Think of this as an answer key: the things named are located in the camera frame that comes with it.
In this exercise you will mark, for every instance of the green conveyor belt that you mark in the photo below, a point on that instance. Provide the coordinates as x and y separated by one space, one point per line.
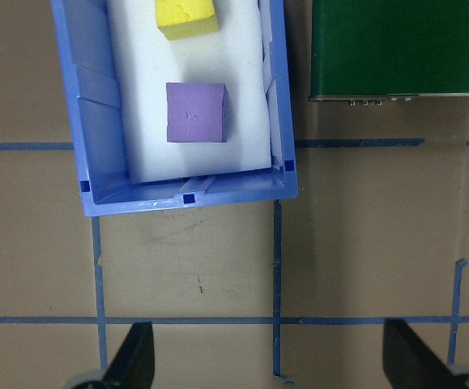
400 40

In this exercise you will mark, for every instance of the purple foam block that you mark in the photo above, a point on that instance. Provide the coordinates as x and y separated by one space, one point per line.
193 113

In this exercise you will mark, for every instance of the white foam pad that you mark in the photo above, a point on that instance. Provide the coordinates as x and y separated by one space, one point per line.
145 121

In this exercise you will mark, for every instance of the yellow foam block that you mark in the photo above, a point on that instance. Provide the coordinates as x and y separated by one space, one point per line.
185 18

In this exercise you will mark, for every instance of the blue plastic storage bin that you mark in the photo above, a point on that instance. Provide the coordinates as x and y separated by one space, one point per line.
92 121

